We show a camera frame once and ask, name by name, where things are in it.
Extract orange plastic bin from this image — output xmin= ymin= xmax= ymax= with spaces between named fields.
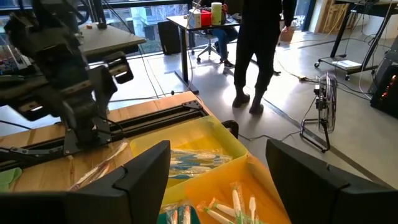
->
xmin=185 ymin=154 xmax=292 ymax=224

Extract white desk black legs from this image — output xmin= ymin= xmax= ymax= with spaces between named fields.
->
xmin=166 ymin=14 xmax=242 ymax=94

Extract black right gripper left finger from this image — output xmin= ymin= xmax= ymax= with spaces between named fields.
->
xmin=0 ymin=139 xmax=171 ymax=224

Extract black fan power cable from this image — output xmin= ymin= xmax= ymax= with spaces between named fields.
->
xmin=238 ymin=96 xmax=318 ymax=142

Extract black floor extension cable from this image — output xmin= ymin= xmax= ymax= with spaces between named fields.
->
xmin=275 ymin=58 xmax=373 ymax=102

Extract white box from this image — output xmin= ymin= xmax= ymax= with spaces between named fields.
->
xmin=188 ymin=8 xmax=202 ymax=29

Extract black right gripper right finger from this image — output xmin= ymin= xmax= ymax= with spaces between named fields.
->
xmin=266 ymin=138 xmax=398 ymax=224

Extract black waste bin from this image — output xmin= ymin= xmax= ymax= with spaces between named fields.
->
xmin=157 ymin=20 xmax=181 ymax=56

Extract wooden boards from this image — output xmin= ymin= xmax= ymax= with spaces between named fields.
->
xmin=317 ymin=0 xmax=352 ymax=35

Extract small teal plastic bin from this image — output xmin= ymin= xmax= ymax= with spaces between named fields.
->
xmin=157 ymin=203 xmax=201 ymax=224

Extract yellow green container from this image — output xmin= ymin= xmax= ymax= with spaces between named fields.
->
xmin=210 ymin=2 xmax=223 ymax=26

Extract grey laptop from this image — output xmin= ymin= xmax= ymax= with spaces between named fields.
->
xmin=0 ymin=43 xmax=34 ymax=75

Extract wheeled desk frame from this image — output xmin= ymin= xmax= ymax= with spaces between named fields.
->
xmin=313 ymin=0 xmax=398 ymax=82

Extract black floor fan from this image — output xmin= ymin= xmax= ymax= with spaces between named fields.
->
xmin=300 ymin=72 xmax=338 ymax=153

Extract person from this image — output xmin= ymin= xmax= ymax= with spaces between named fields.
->
xmin=232 ymin=0 xmax=298 ymax=115
xmin=198 ymin=0 xmax=240 ymax=70

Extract cardboard box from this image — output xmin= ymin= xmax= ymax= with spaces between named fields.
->
xmin=279 ymin=26 xmax=296 ymax=43

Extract black computer tower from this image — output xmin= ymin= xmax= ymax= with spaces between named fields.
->
xmin=369 ymin=63 xmax=398 ymax=119

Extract green cloth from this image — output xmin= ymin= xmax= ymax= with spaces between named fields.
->
xmin=0 ymin=167 xmax=23 ymax=192

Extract office chair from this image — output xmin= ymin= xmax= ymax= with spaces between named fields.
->
xmin=191 ymin=30 xmax=221 ymax=63

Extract yellow plastic bin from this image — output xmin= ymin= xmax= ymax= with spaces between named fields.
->
xmin=129 ymin=115 xmax=249 ymax=206

